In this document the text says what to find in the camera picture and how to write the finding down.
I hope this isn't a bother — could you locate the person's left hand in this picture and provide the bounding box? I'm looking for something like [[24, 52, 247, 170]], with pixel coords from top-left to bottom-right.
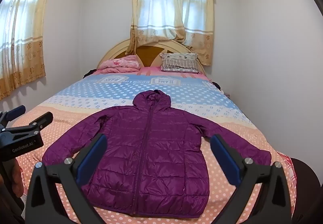
[[9, 157, 26, 190]]

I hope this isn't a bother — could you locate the polka dot bed sheet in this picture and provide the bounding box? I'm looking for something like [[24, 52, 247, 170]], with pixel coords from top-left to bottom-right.
[[15, 66, 301, 224]]

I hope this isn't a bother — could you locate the cream wooden headboard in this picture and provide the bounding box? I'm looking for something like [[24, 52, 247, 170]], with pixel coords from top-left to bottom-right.
[[97, 38, 207, 74]]

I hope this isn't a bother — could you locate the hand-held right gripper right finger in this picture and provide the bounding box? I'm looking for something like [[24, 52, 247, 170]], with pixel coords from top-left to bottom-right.
[[210, 134, 294, 224]]

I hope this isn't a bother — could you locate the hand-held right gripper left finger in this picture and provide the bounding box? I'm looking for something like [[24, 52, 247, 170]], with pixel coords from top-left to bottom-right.
[[24, 134, 108, 224]]

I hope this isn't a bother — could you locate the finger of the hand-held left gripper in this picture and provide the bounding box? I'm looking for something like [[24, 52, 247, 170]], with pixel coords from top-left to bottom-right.
[[4, 112, 53, 136], [0, 105, 26, 128]]

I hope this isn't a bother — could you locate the striped pillow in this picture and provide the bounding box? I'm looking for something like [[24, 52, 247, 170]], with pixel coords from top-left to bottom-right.
[[159, 52, 200, 73]]

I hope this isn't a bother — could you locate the beige floral window curtain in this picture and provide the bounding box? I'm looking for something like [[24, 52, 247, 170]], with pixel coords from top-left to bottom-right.
[[125, 0, 216, 66], [0, 0, 55, 100]]

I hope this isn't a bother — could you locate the purple hooded puffer jacket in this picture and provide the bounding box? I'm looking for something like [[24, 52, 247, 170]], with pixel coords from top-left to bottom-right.
[[42, 90, 272, 217]]

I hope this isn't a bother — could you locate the pink folded blanket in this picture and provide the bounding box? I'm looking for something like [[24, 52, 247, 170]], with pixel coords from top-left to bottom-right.
[[97, 55, 140, 74]]

